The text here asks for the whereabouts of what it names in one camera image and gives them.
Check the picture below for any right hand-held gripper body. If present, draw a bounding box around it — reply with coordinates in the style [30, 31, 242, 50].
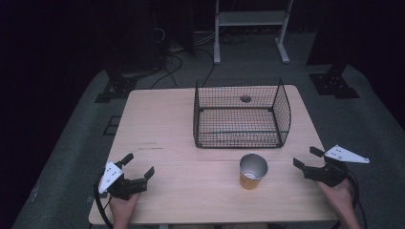
[302, 144, 371, 188]

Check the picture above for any black metal stand base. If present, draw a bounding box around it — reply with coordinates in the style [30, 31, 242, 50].
[308, 62, 361, 100]
[94, 68, 139, 104]

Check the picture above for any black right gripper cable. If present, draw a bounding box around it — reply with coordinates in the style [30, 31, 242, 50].
[330, 174, 369, 229]

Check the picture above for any black wire basket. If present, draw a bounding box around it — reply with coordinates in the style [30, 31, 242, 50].
[192, 77, 292, 150]

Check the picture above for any metal tin can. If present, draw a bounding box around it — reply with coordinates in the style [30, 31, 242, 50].
[239, 153, 269, 191]

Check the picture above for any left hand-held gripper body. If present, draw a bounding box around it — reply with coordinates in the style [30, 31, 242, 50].
[98, 160, 149, 201]

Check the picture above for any person's left hand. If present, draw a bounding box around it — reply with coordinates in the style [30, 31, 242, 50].
[108, 192, 141, 222]

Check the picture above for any white metal desk frame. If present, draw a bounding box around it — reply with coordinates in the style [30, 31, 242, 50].
[213, 0, 295, 66]

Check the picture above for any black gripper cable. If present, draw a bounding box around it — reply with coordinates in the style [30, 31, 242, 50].
[93, 172, 115, 229]
[330, 174, 369, 229]

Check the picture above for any black floor cable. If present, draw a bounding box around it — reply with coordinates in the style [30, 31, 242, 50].
[148, 52, 184, 91]
[194, 47, 216, 88]

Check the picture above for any person's right hand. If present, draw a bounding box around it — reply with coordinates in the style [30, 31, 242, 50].
[316, 179, 354, 213]

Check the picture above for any dark floor hatch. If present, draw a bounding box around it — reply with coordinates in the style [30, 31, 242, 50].
[102, 115, 122, 136]

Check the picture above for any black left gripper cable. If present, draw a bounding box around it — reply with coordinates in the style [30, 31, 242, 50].
[93, 172, 115, 229]

